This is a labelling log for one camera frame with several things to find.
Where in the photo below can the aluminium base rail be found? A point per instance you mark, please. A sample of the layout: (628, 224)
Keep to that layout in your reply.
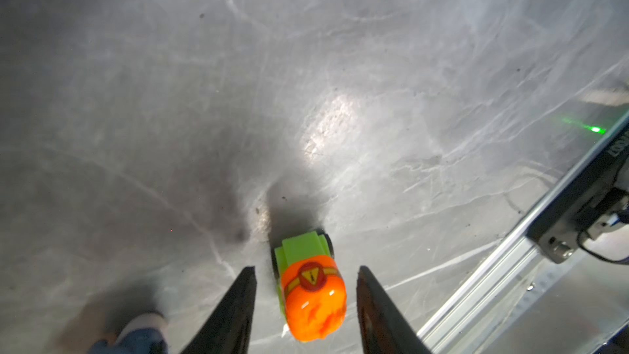
(518, 301)

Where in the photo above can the blue grey eeyore toy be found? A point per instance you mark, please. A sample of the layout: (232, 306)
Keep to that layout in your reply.
(145, 334)

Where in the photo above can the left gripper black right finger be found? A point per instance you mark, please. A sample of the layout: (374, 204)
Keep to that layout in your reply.
(383, 328)

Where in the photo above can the green orange toy car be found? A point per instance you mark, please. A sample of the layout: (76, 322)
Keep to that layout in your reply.
(311, 291)

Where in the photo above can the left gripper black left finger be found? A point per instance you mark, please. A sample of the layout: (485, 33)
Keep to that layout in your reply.
(228, 329)

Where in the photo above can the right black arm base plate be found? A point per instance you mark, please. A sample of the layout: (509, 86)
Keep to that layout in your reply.
(590, 201)

